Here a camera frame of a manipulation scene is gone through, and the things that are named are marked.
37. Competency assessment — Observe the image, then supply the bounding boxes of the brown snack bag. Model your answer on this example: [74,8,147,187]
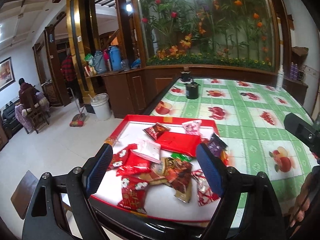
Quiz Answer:
[138,157,192,203]

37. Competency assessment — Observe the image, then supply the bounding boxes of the person in plaid shirt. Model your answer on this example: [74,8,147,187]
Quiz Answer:
[61,48,82,103]

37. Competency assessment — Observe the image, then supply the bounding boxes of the small black jar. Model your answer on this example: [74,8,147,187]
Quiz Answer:
[181,66,191,82]

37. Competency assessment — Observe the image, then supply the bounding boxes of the person's right hand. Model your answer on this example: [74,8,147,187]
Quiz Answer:
[289,173,312,227]

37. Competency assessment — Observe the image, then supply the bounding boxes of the blue thermos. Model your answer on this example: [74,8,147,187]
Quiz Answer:
[109,46,121,71]

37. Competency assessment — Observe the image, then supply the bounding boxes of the pink snack packet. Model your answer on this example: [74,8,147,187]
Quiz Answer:
[182,120,202,136]

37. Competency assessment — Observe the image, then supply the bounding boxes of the red flower snack packet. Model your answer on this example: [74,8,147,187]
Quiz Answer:
[191,169,220,206]

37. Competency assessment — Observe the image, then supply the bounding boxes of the green floral tablecloth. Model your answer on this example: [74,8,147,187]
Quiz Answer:
[151,79,317,213]

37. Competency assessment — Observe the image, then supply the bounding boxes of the framed wall painting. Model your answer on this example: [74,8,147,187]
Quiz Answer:
[0,57,15,91]

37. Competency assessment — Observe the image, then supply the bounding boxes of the green candy wrapper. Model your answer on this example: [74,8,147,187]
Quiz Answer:
[171,153,193,162]

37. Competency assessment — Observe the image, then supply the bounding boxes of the large red packet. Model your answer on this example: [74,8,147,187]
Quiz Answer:
[116,151,151,176]

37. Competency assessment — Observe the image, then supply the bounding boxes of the purple snack packet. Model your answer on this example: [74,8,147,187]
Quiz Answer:
[207,133,228,158]

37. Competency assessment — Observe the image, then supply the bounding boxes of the white pink packet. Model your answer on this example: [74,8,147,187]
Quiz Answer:
[131,140,161,164]

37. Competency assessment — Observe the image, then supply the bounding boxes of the red broom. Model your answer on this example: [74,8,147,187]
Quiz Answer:
[68,88,86,127]

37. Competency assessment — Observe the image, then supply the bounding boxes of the red shiny snack bag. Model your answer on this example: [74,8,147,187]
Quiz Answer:
[117,176,149,214]

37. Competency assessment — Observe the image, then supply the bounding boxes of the wooden chair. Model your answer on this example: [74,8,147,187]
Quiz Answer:
[10,170,73,221]

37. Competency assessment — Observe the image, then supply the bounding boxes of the white spray bottle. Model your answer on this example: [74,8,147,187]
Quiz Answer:
[276,65,284,91]

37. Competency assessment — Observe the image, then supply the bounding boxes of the red white tray box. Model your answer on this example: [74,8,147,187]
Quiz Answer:
[91,115,220,222]

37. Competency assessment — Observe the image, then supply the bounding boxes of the artificial flower display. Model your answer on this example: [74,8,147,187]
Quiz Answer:
[137,0,275,72]

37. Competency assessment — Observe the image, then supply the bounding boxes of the grey kettle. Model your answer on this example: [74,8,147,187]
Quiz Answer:
[92,50,107,74]

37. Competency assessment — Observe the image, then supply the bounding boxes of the white plastic bucket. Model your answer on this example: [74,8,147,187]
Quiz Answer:
[91,93,112,121]

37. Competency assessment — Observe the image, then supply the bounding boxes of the black cylindrical container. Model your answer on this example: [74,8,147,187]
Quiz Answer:
[185,79,200,100]

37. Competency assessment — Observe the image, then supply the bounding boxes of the purple bottles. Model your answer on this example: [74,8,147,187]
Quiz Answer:
[289,62,298,80]

